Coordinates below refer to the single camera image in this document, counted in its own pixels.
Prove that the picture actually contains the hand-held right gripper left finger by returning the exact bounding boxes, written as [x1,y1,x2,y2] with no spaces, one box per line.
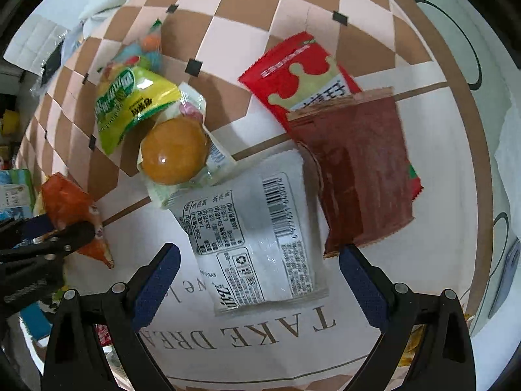
[42,243,182,391]

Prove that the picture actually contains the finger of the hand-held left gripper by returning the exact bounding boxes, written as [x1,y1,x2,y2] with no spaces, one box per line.
[0,221,96,267]
[0,214,53,249]

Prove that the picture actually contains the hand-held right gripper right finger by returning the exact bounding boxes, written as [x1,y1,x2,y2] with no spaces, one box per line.
[339,243,477,391]

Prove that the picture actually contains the orange snack packet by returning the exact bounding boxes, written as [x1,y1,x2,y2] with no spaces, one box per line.
[41,172,115,269]

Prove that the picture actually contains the blue cardboard box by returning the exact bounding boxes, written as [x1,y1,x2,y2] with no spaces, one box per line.
[0,169,36,221]

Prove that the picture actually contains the white barcode snack packet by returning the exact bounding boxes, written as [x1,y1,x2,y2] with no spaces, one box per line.
[169,152,330,317]

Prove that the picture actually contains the red crown snack packet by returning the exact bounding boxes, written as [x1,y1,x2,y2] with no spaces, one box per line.
[238,32,424,201]

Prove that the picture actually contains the yellow object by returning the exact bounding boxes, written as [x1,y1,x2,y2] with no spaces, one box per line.
[0,108,19,135]

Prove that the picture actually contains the brown paper packet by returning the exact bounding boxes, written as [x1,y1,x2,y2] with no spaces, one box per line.
[287,87,416,258]

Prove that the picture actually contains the round bun in clear packet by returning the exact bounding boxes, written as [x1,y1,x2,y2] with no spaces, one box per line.
[138,82,237,210]

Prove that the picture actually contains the yellow green snack packet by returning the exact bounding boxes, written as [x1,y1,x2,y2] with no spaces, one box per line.
[94,65,182,156]

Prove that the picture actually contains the black item in clear bag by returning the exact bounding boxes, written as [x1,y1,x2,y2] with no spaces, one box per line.
[41,41,66,86]

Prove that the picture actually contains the clear colourful candy packet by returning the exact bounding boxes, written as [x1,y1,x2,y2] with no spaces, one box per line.
[100,18,165,80]

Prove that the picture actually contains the white cloth with black lines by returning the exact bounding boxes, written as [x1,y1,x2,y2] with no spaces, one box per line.
[383,0,521,335]

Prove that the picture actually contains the brown pink checkered mat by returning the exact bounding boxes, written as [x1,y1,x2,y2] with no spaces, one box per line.
[16,0,489,391]

